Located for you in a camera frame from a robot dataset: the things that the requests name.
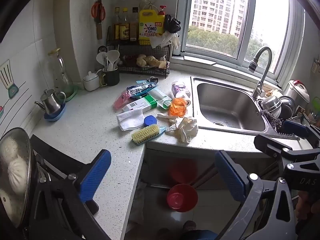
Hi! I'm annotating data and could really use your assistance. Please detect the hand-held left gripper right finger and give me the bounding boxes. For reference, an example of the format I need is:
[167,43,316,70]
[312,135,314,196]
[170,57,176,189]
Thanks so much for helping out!
[215,150,298,240]

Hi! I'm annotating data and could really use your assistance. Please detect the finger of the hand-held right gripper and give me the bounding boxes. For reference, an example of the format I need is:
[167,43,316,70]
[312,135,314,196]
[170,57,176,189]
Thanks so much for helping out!
[254,134,320,170]
[283,119,320,150]

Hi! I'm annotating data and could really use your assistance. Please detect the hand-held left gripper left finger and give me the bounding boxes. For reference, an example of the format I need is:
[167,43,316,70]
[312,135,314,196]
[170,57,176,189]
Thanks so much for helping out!
[30,149,112,240]

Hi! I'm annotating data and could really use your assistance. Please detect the red bin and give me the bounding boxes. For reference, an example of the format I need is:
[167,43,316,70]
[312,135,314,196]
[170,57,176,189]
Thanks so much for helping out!
[166,184,199,213]

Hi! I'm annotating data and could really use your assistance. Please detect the white latex glove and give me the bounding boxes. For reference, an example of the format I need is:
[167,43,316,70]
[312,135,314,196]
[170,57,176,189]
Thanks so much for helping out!
[157,112,199,144]

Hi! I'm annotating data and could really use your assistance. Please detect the white paper towel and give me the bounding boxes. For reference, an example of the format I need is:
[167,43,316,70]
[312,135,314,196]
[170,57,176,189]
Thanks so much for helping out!
[116,108,145,131]

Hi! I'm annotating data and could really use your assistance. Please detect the pink plastic wrapper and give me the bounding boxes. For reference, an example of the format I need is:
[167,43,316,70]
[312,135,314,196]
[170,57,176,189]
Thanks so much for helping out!
[112,91,132,110]

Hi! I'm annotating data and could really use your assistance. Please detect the white green carton box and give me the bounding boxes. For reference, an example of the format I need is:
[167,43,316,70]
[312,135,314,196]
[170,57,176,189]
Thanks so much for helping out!
[122,96,158,113]

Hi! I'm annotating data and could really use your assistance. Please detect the white purple plastic packet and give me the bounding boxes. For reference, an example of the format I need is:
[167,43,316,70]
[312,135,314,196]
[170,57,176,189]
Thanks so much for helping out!
[171,81,192,107]

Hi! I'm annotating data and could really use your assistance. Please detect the blue toothbrush card package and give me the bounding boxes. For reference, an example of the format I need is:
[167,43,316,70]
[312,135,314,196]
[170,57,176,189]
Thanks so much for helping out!
[136,79,173,110]

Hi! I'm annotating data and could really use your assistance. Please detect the person's right hand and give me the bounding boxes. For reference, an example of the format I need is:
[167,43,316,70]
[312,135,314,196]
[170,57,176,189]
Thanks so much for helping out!
[296,191,320,220]

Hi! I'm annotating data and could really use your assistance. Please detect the dark steel bowl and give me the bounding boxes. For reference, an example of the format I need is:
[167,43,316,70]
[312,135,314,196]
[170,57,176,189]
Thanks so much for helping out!
[277,95,297,119]

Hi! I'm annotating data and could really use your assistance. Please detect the steel wool scrubber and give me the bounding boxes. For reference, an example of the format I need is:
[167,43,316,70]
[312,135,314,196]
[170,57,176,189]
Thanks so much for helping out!
[261,110,284,130]

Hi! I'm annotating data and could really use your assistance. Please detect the white rice cooker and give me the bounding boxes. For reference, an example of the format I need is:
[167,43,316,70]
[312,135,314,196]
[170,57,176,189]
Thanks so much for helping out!
[285,80,310,109]

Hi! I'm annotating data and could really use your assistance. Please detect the black gas stove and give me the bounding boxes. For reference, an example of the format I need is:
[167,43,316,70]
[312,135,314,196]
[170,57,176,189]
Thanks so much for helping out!
[30,134,88,230]

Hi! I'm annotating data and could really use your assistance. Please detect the steel faucet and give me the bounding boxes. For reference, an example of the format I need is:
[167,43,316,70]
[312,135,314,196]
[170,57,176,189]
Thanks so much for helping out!
[247,46,273,100]

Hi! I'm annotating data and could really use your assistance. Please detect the stainless steel sink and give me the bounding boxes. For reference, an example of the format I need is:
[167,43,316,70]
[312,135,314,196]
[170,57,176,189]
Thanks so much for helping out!
[190,76,300,140]

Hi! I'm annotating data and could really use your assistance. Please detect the blue scrubbing brush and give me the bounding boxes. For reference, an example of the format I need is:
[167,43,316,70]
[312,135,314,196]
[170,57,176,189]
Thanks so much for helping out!
[131,124,167,146]

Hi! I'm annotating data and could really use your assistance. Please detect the blue saucer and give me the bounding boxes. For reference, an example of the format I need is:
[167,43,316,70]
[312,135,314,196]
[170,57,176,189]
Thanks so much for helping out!
[44,102,67,122]

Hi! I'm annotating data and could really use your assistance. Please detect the blue round lid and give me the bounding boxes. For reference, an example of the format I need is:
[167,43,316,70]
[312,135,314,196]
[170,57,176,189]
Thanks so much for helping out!
[144,115,158,128]

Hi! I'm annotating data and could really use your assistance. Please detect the glass pot lid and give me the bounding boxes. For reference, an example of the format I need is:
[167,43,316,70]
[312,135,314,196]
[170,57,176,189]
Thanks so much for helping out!
[0,127,38,228]

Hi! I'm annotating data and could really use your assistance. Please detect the green tray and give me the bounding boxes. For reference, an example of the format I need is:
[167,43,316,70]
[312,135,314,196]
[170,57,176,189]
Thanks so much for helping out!
[56,85,78,102]

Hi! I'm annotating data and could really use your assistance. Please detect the steel teapot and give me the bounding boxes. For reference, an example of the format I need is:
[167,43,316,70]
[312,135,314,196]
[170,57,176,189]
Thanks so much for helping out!
[34,89,67,115]

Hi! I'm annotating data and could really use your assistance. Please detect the white lidded sugar pot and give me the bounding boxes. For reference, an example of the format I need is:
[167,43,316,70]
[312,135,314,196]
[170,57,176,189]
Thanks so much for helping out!
[83,71,102,91]

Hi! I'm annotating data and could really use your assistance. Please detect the blue foil wrapper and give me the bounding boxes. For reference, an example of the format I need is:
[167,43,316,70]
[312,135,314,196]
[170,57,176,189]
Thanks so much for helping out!
[126,83,158,99]

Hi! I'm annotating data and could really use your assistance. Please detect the dark utensil cup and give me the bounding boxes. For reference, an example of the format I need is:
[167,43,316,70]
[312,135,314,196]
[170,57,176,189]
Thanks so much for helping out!
[103,68,120,86]

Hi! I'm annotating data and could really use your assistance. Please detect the glass jar yellow lid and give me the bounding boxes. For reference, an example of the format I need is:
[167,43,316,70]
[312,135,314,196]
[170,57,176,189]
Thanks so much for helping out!
[47,48,74,95]

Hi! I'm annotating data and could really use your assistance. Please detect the white spoon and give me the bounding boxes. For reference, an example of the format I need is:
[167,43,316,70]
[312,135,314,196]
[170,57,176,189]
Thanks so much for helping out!
[96,52,108,72]

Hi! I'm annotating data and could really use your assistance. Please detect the white rice paddle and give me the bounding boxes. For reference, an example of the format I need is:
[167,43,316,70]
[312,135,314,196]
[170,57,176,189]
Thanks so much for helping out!
[107,50,120,70]

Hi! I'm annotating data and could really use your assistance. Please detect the window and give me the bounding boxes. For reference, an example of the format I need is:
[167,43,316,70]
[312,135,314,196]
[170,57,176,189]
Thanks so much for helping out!
[172,0,308,90]

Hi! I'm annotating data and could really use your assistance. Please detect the small ginger root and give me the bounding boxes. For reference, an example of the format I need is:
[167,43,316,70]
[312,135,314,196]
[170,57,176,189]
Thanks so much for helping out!
[136,54,148,67]

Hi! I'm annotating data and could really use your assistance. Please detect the large ginger root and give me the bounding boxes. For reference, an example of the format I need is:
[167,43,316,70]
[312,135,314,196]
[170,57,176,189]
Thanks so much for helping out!
[146,55,167,68]

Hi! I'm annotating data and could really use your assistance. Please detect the hanging white gloves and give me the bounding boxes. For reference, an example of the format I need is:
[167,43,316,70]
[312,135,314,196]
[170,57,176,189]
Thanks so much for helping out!
[150,31,180,49]

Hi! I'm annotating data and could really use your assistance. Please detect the glass condiment bottle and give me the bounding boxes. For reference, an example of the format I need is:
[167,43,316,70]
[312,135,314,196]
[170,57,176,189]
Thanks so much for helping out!
[112,7,122,40]
[120,7,130,41]
[129,6,140,41]

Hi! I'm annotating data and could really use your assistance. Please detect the black plastic bag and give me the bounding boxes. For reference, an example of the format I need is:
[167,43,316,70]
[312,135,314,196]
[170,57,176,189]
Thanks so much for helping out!
[164,14,181,34]

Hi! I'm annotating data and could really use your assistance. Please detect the yellow detergent jug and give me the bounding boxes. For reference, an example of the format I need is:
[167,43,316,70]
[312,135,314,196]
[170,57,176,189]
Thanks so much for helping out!
[139,5,167,46]

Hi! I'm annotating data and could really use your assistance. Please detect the black wire rack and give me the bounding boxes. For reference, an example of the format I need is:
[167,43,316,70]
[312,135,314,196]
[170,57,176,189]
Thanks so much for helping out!
[107,26,173,76]

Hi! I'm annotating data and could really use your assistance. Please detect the orange handled scissors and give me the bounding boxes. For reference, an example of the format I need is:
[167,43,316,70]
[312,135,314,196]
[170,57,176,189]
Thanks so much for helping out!
[91,0,106,22]

